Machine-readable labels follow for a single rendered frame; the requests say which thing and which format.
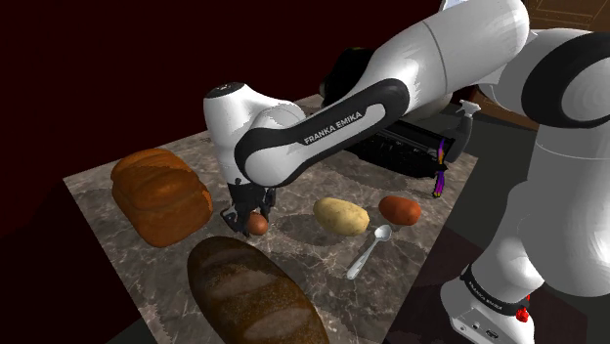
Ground black toaster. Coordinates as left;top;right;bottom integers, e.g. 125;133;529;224
344;118;450;180

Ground brown egg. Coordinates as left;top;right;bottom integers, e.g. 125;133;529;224
247;211;270;237

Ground black round appliance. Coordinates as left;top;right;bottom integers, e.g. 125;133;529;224
318;46;378;109

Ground red-brown potato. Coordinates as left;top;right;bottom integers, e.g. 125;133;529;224
377;194;423;227

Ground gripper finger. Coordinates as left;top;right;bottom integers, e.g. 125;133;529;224
258;187;277;217
220;207;252;238

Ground yellow potato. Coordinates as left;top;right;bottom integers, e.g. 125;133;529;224
313;196;370;237

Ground silver spoon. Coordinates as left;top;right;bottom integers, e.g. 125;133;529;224
345;224;394;280

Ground dark oval bread loaf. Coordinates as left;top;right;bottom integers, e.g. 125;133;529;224
186;236;331;344

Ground orange-brown bread loaf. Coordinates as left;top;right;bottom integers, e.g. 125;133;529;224
109;148;214;248

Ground dark spray bottle white nozzle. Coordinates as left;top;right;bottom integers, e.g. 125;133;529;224
444;99;482;163

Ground purple and orange pen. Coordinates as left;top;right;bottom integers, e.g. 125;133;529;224
431;138;448;198

